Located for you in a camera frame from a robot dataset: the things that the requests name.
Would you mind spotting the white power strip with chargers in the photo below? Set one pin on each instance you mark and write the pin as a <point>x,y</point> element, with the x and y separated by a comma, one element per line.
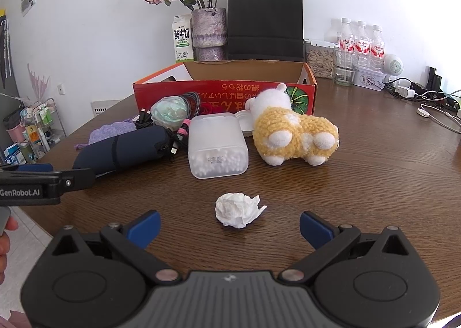
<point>407,80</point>

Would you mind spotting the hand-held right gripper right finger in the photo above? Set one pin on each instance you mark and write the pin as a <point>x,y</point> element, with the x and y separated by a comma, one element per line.
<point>315,229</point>

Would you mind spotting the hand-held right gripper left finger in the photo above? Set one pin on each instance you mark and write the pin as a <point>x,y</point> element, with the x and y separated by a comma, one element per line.
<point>144,227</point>

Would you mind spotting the white round speaker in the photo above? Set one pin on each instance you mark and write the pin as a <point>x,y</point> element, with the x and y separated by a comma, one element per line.
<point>393,64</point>

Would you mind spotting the white power adapter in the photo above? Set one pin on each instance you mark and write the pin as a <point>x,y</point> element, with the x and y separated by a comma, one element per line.
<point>405,92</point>

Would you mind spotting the metal storage rack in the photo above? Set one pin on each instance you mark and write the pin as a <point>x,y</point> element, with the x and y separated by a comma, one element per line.
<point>39,126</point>

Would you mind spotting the iridescent ball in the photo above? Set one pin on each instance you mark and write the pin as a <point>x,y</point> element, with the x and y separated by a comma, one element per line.
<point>168,113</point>

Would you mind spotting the purple knitted pouch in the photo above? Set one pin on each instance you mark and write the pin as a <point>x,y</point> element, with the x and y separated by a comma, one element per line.
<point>108,133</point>

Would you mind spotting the translucent cotton swab box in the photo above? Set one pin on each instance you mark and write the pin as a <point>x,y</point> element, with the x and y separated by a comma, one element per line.
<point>216,148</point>

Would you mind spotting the clear seed container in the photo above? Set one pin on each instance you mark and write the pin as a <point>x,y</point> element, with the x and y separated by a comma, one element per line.
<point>318,59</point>

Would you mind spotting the pink feather decoration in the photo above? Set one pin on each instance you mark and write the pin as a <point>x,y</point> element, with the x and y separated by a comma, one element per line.
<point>39,83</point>

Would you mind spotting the navy fabric pouch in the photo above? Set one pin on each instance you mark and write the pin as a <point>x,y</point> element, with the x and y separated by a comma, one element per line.
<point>122,149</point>

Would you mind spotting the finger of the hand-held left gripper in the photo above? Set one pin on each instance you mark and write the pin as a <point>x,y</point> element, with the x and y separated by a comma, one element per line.
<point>34,167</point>
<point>77,179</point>

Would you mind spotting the clear drinking glass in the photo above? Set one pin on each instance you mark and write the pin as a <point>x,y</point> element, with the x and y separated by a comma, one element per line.
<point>344,70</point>

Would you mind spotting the yellow white plush toy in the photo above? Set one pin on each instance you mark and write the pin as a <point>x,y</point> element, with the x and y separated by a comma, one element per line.
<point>288,130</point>

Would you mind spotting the white tissue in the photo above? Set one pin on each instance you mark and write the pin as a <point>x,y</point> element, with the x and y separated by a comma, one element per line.
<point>237,211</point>

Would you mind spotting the red label water bottle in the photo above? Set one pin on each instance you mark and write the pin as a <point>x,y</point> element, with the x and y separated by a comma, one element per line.
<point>378,47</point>
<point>345,41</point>
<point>362,43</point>

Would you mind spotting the white green milk carton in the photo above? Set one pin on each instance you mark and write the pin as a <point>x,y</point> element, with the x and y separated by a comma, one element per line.
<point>182,39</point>

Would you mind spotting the person's left hand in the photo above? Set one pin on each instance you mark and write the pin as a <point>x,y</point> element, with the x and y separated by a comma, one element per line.
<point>5,248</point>

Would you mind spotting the purple textured vase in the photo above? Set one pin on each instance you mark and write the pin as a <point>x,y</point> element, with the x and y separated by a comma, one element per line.
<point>209,32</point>

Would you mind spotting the ribbed white bottle cap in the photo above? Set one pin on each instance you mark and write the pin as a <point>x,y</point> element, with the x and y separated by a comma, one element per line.
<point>245,124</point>

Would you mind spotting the red cardboard box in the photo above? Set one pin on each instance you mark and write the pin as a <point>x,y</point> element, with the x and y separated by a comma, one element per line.
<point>223,88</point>

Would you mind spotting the pink garment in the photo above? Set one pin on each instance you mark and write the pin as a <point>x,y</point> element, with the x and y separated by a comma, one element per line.
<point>14,319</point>

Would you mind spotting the white wall socket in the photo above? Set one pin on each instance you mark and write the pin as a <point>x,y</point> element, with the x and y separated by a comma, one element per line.
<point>61,88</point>

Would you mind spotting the black rectangular device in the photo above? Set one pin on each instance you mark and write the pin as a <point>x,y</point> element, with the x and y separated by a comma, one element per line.
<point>434,77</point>

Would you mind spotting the white printed tin box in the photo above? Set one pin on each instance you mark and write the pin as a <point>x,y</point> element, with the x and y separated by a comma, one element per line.
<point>367,77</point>

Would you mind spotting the black paper bag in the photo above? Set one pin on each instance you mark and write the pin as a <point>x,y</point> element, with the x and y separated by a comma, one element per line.
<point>264,21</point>

